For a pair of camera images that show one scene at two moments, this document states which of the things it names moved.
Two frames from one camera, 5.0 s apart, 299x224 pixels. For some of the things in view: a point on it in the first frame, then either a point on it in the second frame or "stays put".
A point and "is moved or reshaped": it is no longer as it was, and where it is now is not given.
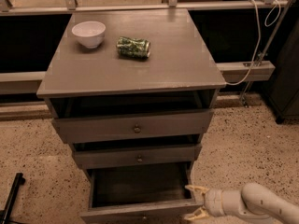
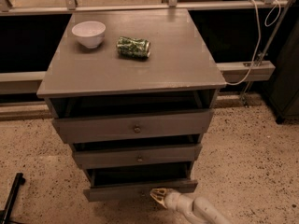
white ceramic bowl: [91, 34] stays put
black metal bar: [11, 201] stays put
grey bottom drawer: [149, 194] is moved or reshaped
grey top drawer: [193, 123] stays put
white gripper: [213, 202] → [172, 200]
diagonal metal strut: [247, 91] stays put
